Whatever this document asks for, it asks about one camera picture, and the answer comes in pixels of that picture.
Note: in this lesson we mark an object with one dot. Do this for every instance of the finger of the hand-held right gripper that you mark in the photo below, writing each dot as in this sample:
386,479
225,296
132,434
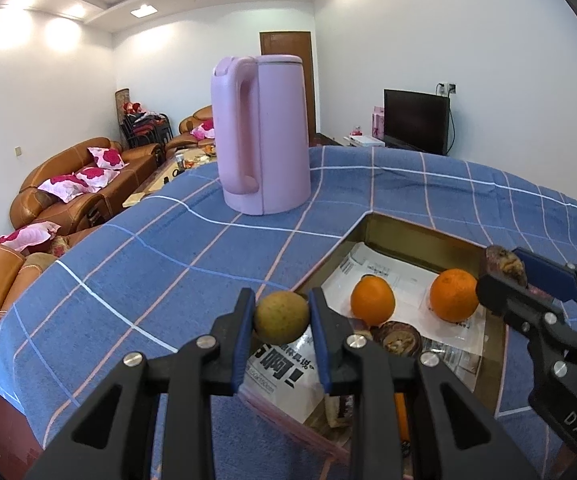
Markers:
503,292
548,275

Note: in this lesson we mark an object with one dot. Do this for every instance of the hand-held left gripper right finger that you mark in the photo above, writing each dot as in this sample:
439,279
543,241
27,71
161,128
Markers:
321,346

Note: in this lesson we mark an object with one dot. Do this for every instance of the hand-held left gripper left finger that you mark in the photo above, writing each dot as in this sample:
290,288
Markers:
245,342

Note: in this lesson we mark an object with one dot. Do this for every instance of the dark brown mangosteen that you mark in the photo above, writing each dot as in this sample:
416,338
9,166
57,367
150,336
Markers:
504,261
397,341

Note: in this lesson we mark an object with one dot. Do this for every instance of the green-brown small fruit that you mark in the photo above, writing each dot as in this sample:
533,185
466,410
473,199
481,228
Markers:
282,317

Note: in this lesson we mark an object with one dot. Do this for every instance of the large orange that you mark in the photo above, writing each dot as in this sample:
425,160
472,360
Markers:
454,295

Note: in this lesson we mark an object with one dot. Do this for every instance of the round orange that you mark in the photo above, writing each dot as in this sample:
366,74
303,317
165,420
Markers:
372,301

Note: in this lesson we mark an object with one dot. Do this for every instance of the pink tin box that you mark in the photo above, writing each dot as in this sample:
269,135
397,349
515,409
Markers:
408,232

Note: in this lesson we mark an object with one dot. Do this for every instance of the printed paper sheet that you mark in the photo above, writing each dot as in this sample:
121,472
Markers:
408,280

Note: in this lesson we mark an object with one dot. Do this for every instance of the blue plaid tablecloth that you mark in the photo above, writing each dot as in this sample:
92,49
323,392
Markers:
168,270

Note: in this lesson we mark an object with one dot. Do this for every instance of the wooden coffee table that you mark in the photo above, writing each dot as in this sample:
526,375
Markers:
168,180

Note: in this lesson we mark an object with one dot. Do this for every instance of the black television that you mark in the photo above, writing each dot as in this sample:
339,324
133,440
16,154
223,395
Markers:
416,120

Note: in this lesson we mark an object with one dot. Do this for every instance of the pink electric kettle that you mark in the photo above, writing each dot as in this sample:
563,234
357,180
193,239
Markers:
278,150

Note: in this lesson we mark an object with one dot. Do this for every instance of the white flat box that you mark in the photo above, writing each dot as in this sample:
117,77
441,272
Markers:
366,140

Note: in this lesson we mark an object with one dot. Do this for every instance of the pink gift box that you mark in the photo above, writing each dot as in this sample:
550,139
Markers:
378,122

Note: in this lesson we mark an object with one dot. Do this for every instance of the pink flowered pillow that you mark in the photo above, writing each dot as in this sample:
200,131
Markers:
93,175
28,234
203,131
63,188
107,158

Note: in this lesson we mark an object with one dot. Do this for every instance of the stacked dark chairs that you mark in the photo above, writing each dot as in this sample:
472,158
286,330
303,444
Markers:
146,127

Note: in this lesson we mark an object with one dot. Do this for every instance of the long brown leather sofa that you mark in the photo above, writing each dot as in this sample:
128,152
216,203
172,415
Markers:
43,175

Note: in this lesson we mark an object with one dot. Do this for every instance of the brown wooden door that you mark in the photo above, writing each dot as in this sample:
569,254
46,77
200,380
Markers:
288,45

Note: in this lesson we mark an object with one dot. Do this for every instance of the square ceiling light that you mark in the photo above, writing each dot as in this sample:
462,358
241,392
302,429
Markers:
143,10

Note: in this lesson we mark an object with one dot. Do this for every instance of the white wall socket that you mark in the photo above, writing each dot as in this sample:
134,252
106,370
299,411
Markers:
447,88

